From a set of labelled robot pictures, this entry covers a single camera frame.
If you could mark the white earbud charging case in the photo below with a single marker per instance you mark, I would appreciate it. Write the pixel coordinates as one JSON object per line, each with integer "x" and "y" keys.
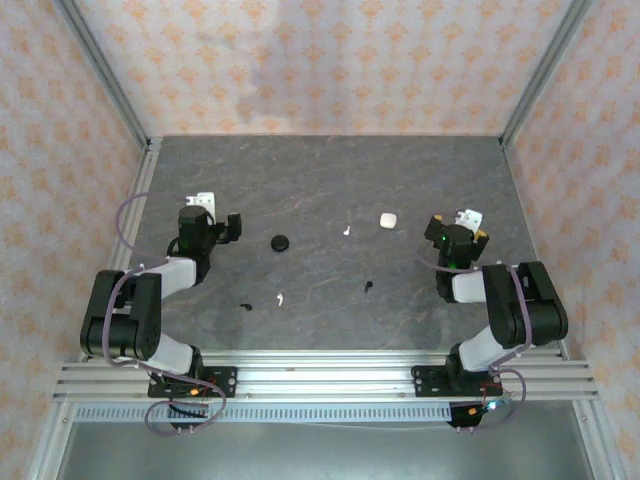
{"x": 388, "y": 221}

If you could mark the black round earbud case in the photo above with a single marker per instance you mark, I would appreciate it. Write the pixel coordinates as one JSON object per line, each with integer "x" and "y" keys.
{"x": 280, "y": 243}

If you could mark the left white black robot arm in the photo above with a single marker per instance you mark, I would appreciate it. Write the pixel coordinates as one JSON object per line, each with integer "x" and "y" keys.
{"x": 175, "y": 275}

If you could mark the black base electronics board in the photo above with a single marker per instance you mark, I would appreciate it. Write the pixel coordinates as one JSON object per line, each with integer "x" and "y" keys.
{"x": 470, "y": 415}
{"x": 187, "y": 412}

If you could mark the grey metal panel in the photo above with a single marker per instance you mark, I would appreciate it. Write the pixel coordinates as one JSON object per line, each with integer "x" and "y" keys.
{"x": 320, "y": 455}

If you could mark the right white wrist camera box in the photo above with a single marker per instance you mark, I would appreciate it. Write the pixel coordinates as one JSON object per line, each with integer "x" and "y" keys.
{"x": 470, "y": 219}

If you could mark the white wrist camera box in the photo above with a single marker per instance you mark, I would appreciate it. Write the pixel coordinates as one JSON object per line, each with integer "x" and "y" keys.
{"x": 201, "y": 200}
{"x": 470, "y": 219}

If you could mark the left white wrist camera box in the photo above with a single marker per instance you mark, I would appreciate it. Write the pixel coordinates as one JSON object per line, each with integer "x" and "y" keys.
{"x": 201, "y": 200}

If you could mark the aluminium table side rail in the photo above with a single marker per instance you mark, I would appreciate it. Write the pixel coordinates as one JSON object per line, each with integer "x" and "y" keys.
{"x": 142, "y": 175}
{"x": 525, "y": 210}

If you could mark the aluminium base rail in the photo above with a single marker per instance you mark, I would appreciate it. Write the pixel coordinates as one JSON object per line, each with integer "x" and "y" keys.
{"x": 320, "y": 380}

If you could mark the aluminium frame post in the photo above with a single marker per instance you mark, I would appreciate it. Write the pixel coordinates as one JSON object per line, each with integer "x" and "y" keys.
{"x": 542, "y": 75}
{"x": 107, "y": 75}

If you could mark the aluminium frame leg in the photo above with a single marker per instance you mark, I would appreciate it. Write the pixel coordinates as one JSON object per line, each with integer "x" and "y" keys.
{"x": 600, "y": 445}
{"x": 47, "y": 445}

